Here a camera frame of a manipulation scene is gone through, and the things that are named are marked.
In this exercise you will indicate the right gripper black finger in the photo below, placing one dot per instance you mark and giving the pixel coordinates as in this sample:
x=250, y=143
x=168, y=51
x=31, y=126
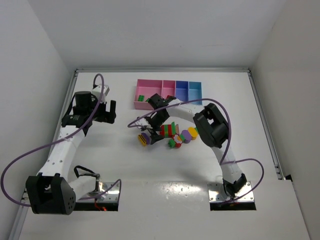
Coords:
x=155, y=138
x=151, y=132

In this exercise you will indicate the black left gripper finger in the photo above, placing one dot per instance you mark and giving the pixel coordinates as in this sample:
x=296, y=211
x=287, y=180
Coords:
x=106, y=106
x=112, y=107

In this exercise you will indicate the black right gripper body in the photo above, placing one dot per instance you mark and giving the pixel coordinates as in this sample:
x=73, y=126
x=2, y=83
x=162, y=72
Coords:
x=152, y=128

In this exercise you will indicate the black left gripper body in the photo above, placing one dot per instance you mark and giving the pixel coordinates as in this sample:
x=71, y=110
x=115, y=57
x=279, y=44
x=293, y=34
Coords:
x=110, y=111

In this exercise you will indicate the purple yellow lego stack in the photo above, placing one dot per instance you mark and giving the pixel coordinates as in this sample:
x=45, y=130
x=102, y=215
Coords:
x=144, y=139

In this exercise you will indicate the red green lego block cluster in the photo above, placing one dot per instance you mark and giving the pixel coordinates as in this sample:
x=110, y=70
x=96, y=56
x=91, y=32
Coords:
x=169, y=130

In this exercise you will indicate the green lego brick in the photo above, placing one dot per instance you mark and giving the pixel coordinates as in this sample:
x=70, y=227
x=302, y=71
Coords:
x=141, y=98
x=171, y=143

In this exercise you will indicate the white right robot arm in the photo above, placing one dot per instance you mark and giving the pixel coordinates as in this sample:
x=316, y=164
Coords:
x=213, y=129

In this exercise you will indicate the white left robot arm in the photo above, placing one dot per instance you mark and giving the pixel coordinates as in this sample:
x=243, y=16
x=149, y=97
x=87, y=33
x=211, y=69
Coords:
x=49, y=191

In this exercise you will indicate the green lego brick bottom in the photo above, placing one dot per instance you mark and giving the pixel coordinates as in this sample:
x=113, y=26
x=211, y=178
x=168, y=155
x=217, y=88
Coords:
x=171, y=143

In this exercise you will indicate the white flower lego piece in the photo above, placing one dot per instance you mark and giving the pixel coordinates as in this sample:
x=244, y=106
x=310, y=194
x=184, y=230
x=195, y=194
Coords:
x=177, y=139

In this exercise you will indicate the pink and blue sorting tray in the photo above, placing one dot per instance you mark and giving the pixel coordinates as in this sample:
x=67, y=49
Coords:
x=183, y=90

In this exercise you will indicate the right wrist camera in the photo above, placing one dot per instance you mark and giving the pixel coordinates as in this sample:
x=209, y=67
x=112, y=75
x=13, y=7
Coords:
x=142, y=124

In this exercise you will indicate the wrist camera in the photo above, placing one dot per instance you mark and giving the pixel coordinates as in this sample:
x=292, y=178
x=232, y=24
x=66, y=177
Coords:
x=101, y=92
x=142, y=124

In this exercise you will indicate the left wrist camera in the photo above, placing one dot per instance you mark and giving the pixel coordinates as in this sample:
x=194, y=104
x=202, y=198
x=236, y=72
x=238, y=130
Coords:
x=101, y=92

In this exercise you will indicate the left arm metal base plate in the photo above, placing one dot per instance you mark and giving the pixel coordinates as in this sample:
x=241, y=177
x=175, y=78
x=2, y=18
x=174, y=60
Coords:
x=107, y=192

